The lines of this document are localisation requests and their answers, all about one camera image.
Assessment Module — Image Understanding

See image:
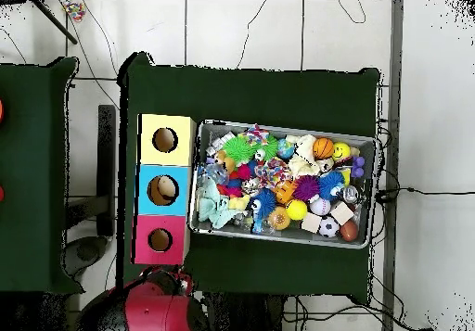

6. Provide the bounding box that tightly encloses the wooden box with three holes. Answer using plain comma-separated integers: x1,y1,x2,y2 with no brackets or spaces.
131,113,197,266

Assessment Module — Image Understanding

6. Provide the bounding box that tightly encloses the yellow duck plush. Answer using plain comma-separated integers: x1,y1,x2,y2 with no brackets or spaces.
227,194,251,211

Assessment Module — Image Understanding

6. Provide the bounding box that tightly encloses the brown bear plush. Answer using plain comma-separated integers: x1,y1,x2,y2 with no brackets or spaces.
213,148,237,174

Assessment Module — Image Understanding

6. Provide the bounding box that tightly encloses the plain yellow ball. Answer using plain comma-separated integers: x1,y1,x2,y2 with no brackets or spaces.
285,198,309,222

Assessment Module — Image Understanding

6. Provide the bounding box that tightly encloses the large green spiky ball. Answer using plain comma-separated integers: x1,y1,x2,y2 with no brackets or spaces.
222,134,258,167

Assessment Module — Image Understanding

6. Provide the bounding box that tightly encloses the black upright panel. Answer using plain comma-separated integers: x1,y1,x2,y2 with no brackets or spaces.
96,104,117,237

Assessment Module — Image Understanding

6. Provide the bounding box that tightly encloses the purple spiky ball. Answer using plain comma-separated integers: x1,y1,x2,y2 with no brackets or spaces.
292,174,321,202

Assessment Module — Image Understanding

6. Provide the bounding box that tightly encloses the black and white soccer ball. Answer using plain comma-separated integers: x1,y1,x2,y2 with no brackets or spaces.
317,216,340,238

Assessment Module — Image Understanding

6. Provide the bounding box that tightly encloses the brown football toy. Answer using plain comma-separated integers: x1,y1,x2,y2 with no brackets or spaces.
339,220,360,243

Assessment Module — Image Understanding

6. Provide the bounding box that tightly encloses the orange basketball toy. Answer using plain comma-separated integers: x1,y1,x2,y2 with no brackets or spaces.
312,136,335,160

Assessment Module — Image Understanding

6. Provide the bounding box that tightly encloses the dark green side table cloth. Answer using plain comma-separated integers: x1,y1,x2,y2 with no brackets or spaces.
0,56,83,295

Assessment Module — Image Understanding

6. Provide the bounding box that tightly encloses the yellow smiley face ball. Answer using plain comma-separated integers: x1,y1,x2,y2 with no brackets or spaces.
331,141,353,162

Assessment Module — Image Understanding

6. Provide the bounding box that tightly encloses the black rod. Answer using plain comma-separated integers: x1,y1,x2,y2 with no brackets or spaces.
32,0,79,45

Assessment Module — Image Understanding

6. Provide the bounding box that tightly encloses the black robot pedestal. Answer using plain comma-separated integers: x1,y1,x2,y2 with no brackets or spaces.
207,291,287,331

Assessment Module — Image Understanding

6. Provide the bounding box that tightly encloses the wire mesh bin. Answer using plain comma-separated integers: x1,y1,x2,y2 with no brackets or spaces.
187,119,379,250

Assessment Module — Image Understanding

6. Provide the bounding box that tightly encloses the black cable with connector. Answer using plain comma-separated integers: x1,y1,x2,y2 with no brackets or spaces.
374,186,475,203

